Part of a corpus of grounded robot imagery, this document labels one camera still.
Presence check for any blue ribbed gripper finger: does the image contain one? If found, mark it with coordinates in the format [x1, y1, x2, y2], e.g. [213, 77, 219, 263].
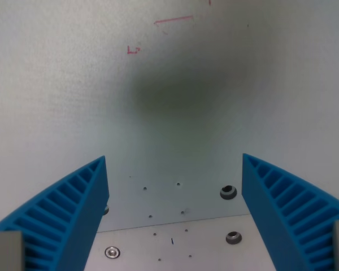
[241, 153, 339, 271]
[0, 155, 110, 271]

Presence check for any silver round head screw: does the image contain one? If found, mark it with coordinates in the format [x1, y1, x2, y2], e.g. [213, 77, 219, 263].
[104, 246, 121, 259]

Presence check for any bare aluminium mounting plate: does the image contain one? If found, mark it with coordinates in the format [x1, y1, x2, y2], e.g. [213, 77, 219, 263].
[83, 213, 275, 271]

